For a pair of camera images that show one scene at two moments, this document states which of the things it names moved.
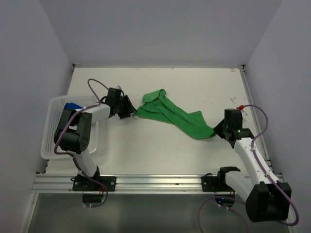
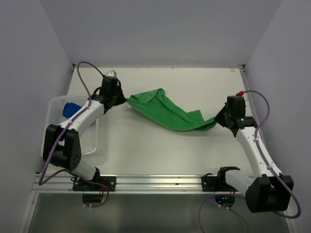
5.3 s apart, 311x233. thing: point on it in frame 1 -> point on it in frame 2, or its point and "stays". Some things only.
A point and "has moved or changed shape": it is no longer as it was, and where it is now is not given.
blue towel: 72,106 stays
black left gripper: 129,108 -> 122,99
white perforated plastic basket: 54,106 stays
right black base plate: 215,183 stays
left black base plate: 83,183 stays
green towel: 157,106 has moved or changed shape
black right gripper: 217,129 -> 217,118
